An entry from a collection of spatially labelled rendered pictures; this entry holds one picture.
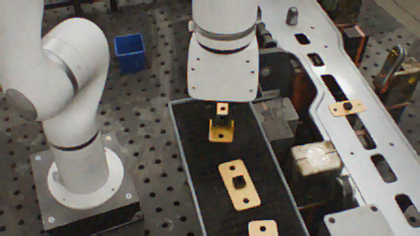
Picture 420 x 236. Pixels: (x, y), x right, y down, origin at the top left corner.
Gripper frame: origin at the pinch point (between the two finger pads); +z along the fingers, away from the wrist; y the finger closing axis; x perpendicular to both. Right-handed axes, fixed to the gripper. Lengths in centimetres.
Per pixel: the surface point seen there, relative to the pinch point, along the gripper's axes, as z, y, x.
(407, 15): 119, 122, 215
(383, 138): 18.6, 34.3, 12.4
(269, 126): 8.7, 8.5, 5.2
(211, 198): 2.6, -0.7, -14.5
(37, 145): 48, -56, 28
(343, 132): 18.6, 25.6, 13.4
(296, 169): 11.4, 13.5, -2.0
